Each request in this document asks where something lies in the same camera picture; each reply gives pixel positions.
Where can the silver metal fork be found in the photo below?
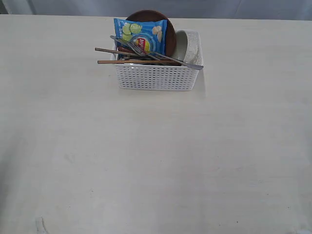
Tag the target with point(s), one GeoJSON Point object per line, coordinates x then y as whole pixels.
{"type": "Point", "coordinates": [193, 66]}

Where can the white ceramic bowl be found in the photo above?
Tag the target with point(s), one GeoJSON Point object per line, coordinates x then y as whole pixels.
{"type": "Point", "coordinates": [188, 47]}

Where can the brown wooden chopstick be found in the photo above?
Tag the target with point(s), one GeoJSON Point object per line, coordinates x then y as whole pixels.
{"type": "Point", "coordinates": [117, 52]}
{"type": "Point", "coordinates": [134, 61]}

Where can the blue Lay's chips bag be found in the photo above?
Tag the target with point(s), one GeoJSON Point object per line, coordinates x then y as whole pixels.
{"type": "Point", "coordinates": [149, 36]}

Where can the silver metal knife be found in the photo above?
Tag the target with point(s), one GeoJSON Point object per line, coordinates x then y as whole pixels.
{"type": "Point", "coordinates": [124, 42]}

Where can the brown wooden plate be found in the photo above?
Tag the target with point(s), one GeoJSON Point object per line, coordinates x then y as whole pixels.
{"type": "Point", "coordinates": [151, 15]}

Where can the dark red wooden spoon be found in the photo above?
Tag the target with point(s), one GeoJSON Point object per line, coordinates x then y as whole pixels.
{"type": "Point", "coordinates": [122, 49]}

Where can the white perforated plastic basket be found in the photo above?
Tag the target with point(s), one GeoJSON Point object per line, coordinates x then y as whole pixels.
{"type": "Point", "coordinates": [156, 77]}

